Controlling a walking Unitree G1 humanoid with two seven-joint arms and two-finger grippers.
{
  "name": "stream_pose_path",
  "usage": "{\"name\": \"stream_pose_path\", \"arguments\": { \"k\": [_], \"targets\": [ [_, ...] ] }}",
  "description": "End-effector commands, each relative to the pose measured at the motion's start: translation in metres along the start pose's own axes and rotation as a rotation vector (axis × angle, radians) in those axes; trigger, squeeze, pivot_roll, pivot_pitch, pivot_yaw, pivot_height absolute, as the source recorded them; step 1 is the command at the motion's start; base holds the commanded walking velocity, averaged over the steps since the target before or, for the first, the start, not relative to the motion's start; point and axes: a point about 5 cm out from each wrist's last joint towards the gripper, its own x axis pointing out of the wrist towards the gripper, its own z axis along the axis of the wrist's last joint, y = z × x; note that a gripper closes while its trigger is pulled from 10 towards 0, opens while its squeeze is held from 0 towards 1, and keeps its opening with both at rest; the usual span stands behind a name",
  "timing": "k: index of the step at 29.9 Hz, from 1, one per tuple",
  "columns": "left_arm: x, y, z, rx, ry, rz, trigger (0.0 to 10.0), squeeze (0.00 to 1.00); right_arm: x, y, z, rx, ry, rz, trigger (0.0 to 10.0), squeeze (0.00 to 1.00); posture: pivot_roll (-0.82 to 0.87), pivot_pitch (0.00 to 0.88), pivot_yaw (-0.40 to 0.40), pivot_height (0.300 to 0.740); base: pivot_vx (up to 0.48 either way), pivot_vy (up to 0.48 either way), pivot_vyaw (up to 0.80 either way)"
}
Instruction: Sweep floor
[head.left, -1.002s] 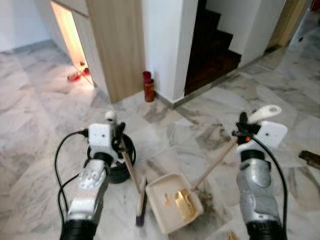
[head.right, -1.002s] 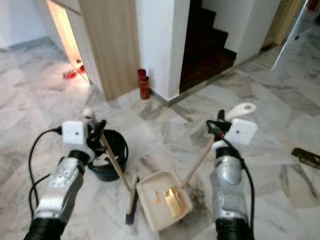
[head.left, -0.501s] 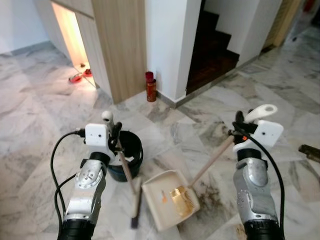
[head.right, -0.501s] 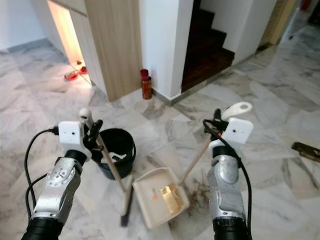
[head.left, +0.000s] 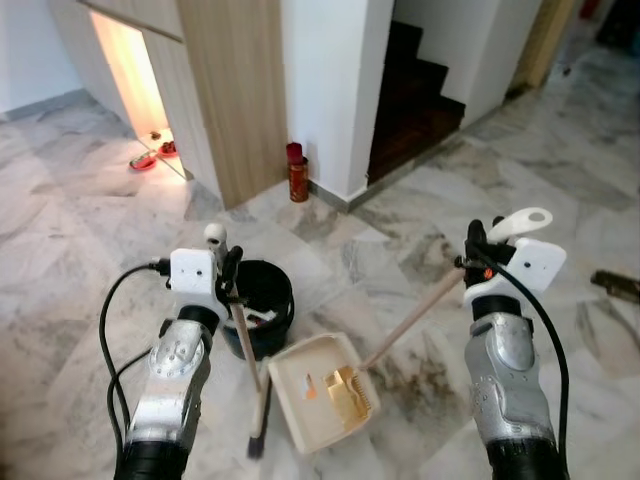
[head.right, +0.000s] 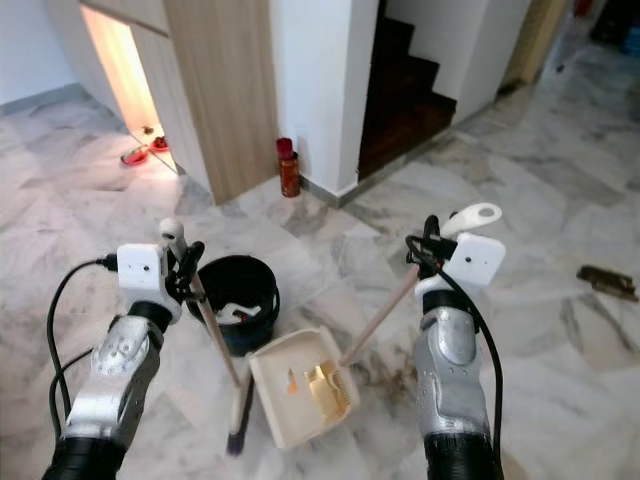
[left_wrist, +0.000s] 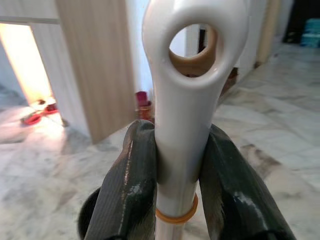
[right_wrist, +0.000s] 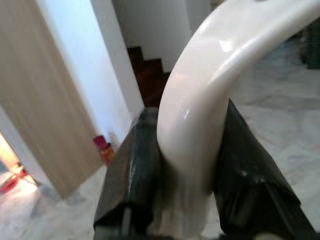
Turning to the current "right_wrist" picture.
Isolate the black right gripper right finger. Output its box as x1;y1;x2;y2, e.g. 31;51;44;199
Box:
212;98;319;240

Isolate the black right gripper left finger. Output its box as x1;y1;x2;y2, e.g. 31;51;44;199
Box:
92;107;166;240

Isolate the beige dustpan with wooden handle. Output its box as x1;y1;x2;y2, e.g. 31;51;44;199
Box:
149;0;320;240

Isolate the red spray can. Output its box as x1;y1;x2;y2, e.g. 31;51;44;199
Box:
92;134;116;166

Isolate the dark wooden staircase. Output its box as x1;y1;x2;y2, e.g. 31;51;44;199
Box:
126;46;172;109

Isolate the light wooden cabinet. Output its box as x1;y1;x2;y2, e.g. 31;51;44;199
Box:
0;0;106;200

